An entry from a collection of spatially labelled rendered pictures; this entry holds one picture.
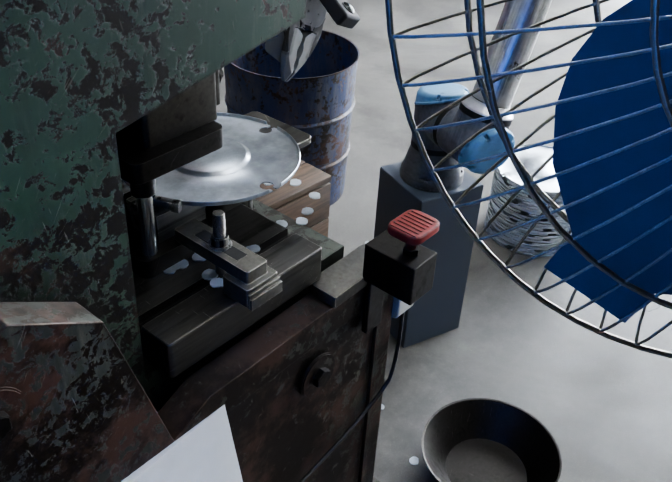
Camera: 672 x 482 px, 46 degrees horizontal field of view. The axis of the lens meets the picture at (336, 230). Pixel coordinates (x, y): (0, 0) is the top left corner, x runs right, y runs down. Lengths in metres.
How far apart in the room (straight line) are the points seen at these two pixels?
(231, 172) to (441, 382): 0.97
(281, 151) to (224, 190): 0.15
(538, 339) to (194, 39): 1.50
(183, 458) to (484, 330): 1.24
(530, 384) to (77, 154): 1.45
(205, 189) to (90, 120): 0.38
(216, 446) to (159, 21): 0.58
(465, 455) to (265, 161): 0.90
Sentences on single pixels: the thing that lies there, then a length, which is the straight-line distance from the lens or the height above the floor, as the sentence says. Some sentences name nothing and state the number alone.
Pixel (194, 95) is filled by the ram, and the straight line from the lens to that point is 1.11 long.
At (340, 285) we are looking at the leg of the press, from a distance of 1.23.
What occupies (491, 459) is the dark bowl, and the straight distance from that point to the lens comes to 1.87.
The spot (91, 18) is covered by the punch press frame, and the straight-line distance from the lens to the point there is 0.82.
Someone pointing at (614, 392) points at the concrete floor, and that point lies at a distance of 2.12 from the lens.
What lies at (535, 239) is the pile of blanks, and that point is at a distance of 2.46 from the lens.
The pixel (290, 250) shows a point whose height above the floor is 0.70.
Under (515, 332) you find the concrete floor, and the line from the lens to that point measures 2.20.
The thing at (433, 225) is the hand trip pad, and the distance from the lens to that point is 1.18.
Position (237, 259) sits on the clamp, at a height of 0.76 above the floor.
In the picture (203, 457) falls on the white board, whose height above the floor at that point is 0.54.
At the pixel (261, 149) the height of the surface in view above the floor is 0.78.
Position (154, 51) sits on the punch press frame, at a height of 1.08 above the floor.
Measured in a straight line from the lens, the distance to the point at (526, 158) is 2.54.
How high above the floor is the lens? 1.41
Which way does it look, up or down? 34 degrees down
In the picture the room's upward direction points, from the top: 3 degrees clockwise
